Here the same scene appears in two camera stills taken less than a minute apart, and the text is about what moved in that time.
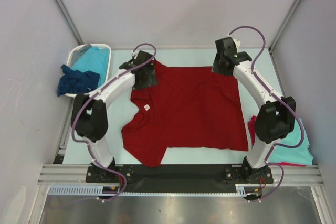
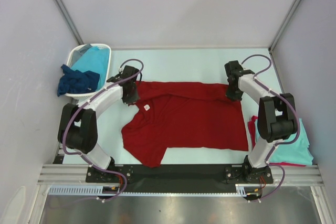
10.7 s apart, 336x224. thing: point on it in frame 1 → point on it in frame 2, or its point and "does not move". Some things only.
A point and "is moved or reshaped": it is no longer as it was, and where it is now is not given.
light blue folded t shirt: [301, 155] does not move
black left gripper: [151, 81] → [134, 98]
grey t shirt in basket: [78, 52] does not move
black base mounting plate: [137, 178] does not move
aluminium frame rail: [71, 174] does not move
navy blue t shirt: [75, 81] does not move
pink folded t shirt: [252, 124] does not move
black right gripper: [216, 67] → [232, 96]
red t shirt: [190, 107] is moved or reshaped
